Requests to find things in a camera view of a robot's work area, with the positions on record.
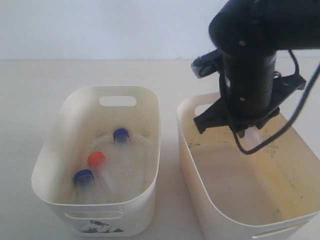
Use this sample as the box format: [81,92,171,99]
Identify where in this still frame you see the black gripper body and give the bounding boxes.
[193,73,307,134]

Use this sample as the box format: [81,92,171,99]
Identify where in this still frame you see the white plastic bin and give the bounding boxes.
[31,85,161,238]
[177,93,320,240]

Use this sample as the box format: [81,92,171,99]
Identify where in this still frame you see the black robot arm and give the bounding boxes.
[191,0,320,134]

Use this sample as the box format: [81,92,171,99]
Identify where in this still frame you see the black cable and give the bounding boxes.
[221,48,320,155]

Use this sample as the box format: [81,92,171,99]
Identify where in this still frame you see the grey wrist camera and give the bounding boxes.
[191,49,223,79]

